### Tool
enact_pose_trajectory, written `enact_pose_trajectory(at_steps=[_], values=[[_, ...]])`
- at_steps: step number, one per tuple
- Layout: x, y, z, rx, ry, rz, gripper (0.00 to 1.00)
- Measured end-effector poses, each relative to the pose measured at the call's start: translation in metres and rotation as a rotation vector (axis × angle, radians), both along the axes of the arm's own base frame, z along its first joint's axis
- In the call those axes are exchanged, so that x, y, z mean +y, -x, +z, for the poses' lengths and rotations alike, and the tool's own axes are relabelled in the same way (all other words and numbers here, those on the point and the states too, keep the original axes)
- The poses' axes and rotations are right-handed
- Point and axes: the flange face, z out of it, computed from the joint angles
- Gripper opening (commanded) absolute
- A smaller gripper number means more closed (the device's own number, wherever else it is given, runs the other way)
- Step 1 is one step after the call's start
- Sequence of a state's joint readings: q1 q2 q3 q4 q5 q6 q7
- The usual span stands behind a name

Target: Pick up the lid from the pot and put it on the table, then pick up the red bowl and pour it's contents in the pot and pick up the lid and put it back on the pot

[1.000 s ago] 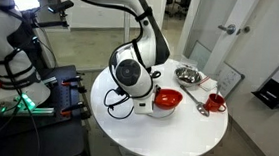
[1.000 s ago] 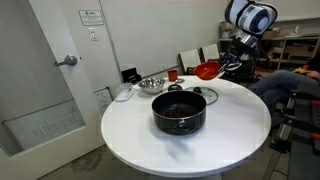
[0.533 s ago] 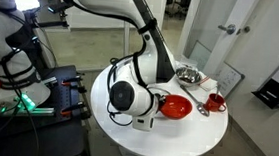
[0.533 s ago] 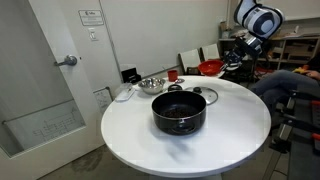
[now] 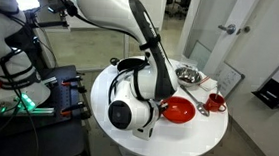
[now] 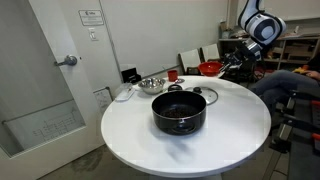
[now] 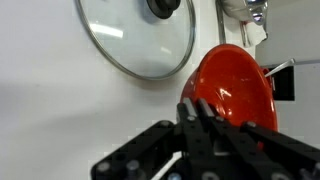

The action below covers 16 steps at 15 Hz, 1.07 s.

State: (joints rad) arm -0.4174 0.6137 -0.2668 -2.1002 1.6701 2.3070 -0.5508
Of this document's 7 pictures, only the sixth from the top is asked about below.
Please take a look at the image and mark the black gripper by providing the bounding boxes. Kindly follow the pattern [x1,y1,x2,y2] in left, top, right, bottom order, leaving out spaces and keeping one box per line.
[219,46,258,74]

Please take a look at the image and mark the red bowl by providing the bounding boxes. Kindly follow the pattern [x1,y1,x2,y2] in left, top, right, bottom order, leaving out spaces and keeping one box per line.
[197,61,224,78]

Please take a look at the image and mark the glass pot lid black knob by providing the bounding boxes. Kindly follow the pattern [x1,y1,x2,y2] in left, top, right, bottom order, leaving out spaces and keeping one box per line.
[184,85,219,106]

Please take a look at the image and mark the black cooking pot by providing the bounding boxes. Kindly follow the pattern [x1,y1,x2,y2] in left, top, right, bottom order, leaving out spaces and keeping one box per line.
[151,83,208,136]

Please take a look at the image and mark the stainless steel bowl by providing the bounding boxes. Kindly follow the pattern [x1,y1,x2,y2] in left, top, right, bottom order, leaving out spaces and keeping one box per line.
[137,77,167,95]

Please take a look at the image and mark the person's hand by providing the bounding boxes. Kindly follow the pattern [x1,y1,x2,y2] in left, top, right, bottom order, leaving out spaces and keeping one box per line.
[301,68,320,80]

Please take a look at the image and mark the white leaning panel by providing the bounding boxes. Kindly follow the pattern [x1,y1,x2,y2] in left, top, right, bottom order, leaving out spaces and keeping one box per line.
[200,43,221,63]
[178,48,203,75]

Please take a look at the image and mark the red mug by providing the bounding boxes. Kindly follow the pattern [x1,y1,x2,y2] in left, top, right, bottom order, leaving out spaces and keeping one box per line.
[167,69,179,83]

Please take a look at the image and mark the person's leg in jeans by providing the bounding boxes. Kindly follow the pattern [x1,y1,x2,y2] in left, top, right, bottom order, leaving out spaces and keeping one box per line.
[248,68,320,108]

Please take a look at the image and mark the storage shelf unit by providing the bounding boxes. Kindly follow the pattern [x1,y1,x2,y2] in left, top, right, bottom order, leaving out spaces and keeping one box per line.
[218,32,320,79]

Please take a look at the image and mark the dark beans pile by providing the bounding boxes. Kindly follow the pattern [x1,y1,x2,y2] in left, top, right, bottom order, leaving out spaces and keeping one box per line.
[161,106,193,119]

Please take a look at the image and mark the clear plastic container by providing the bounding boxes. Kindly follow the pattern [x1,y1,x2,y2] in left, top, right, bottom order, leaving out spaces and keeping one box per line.
[114,82,137,102]

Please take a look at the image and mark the small whiteboard with drawings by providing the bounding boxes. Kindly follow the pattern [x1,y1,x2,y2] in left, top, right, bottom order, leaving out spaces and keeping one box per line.
[93,86,114,114]

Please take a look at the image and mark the white door with window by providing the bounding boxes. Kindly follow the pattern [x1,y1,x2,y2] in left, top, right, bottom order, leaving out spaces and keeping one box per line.
[0,0,106,180]

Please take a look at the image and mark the black wall tray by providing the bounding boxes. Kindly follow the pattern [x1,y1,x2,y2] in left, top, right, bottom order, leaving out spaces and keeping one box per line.
[120,67,143,84]

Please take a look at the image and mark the white light switch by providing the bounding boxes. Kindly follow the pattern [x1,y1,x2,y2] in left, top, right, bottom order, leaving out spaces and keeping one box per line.
[88,27,100,42]

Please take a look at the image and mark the white wall sign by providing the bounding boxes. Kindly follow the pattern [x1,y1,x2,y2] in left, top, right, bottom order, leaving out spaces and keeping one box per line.
[78,9,105,27]

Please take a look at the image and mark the silver door handle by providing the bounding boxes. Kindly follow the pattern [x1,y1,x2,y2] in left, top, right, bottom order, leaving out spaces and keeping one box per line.
[54,54,79,67]

